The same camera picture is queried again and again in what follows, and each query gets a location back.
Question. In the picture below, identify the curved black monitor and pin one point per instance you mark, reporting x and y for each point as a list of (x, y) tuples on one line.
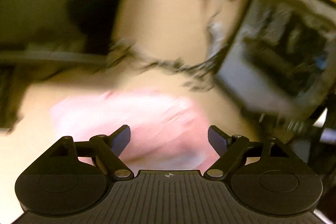
[(56, 30)]

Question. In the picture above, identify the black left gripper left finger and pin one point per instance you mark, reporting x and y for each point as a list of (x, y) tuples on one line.
[(71, 177)]

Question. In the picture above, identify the pink child sweater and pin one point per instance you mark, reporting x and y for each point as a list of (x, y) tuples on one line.
[(167, 132)]

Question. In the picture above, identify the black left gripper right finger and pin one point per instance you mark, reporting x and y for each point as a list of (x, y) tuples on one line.
[(264, 176)]

